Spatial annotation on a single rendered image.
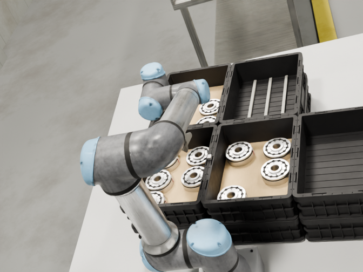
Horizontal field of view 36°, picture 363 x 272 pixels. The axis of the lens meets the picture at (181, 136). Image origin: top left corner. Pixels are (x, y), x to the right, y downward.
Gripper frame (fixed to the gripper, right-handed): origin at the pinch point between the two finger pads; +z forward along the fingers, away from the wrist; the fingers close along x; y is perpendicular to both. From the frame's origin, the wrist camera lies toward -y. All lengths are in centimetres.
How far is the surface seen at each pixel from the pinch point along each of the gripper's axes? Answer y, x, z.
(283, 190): 5.3, -37.1, 12.7
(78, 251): -40, 32, 29
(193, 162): 4.8, 0.7, 12.1
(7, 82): 102, 317, 120
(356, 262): -5, -66, 24
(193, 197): -8.4, -7.6, 14.2
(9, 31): 171, 396, 122
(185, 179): -3.9, -1.7, 11.5
